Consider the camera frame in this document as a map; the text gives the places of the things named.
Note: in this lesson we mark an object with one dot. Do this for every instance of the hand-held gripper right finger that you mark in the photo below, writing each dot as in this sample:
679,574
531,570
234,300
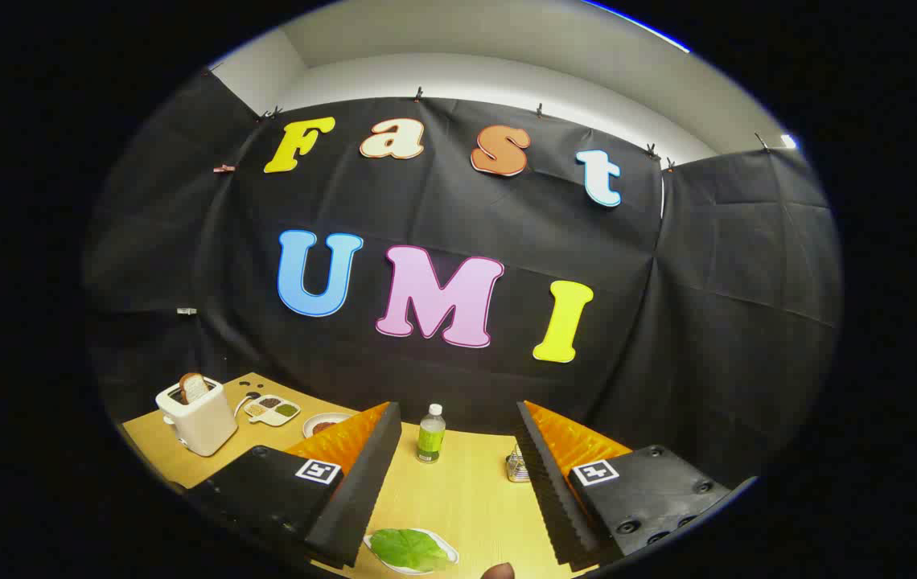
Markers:
547,482

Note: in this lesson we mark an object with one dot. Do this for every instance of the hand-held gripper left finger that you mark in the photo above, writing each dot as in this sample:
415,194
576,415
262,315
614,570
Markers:
370,482

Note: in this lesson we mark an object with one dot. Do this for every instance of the green lettuce leaf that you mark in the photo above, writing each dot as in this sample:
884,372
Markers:
409,549

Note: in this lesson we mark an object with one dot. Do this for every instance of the toasted bread slice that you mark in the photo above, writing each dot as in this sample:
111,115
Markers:
195,388

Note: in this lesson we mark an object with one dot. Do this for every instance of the white round plate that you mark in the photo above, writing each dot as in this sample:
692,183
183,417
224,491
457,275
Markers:
342,417

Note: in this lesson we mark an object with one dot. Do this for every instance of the brown meat patty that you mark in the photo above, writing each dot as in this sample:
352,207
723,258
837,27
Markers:
323,427

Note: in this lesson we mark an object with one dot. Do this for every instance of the green label plastic bottle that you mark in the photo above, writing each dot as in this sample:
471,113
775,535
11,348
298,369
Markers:
429,438

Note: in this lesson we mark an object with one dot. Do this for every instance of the brown round object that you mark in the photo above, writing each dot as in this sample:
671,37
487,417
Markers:
498,572

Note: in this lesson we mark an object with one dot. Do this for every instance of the white divided condiment tray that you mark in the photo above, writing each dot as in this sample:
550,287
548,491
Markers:
269,410

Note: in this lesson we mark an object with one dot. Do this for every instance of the white toaster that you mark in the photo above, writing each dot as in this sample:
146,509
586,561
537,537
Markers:
205,422

